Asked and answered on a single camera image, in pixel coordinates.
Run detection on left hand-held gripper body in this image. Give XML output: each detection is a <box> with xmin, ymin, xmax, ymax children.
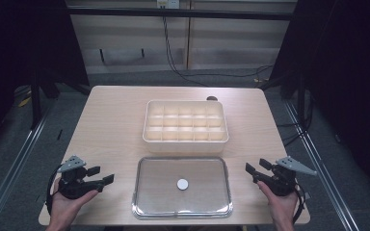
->
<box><xmin>57</xmin><ymin>155</ymin><xmax>106</xmax><ymax>200</ymax></box>

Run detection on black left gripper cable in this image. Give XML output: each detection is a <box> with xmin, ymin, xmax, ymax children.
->
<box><xmin>45</xmin><ymin>164</ymin><xmax>64</xmax><ymax>216</ymax></box>

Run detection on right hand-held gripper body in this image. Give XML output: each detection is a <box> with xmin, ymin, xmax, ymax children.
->
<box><xmin>252</xmin><ymin>155</ymin><xmax>318</xmax><ymax>197</ymax></box>

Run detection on white wall power outlet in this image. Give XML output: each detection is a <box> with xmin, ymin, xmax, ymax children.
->
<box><xmin>156</xmin><ymin>0</ymin><xmax>180</xmax><ymax>10</ymax></box>

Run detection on black horizontal metal bar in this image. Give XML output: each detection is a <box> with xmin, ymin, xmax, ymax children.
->
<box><xmin>66</xmin><ymin>7</ymin><xmax>294</xmax><ymax>21</ymax></box>

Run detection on dark curtain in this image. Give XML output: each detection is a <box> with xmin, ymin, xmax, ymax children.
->
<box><xmin>269</xmin><ymin>0</ymin><xmax>370</xmax><ymax>196</ymax></box>
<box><xmin>0</xmin><ymin>0</ymin><xmax>90</xmax><ymax>158</ymax></box>

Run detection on person's left hand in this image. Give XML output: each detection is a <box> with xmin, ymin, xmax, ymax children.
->
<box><xmin>48</xmin><ymin>178</ymin><xmax>99</xmax><ymax>229</ymax></box>

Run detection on cream divided storage box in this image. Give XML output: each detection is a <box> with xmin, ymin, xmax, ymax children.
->
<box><xmin>142</xmin><ymin>99</ymin><xmax>230</xmax><ymax>154</ymax></box>

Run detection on person's right hand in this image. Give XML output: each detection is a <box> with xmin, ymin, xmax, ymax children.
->
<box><xmin>256</xmin><ymin>180</ymin><xmax>300</xmax><ymax>225</ymax></box>

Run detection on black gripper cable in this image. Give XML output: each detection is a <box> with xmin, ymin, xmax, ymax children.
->
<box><xmin>291</xmin><ymin>179</ymin><xmax>306</xmax><ymax>225</ymax></box>
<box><xmin>45</xmin><ymin>164</ymin><xmax>64</xmax><ymax>216</ymax></box>

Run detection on black floor cables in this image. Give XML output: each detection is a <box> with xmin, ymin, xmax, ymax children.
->
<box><xmin>275</xmin><ymin>95</ymin><xmax>314</xmax><ymax>148</ymax></box>

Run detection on black wall cable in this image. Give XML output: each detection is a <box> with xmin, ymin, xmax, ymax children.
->
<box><xmin>161</xmin><ymin>14</ymin><xmax>275</xmax><ymax>89</ymax></box>

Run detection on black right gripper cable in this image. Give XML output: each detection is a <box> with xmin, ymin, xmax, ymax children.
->
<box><xmin>291</xmin><ymin>179</ymin><xmax>306</xmax><ymax>225</ymax></box>

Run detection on metal floor rail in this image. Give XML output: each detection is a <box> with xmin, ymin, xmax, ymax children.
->
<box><xmin>282</xmin><ymin>99</ymin><xmax>361</xmax><ymax>231</ymax></box>
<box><xmin>0</xmin><ymin>107</ymin><xmax>53</xmax><ymax>231</ymax></box>

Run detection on clear plastic box lid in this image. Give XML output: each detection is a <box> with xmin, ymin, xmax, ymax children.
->
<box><xmin>131</xmin><ymin>156</ymin><xmax>234</xmax><ymax>220</ymax></box>

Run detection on black metal stand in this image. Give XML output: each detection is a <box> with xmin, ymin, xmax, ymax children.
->
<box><xmin>258</xmin><ymin>70</ymin><xmax>306</xmax><ymax>128</ymax></box>
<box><xmin>28</xmin><ymin>62</ymin><xmax>92</xmax><ymax>130</ymax></box>

